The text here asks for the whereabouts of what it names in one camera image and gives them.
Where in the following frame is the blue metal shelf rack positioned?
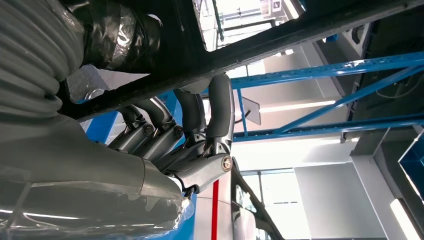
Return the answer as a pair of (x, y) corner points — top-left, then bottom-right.
(84, 50), (424, 240)

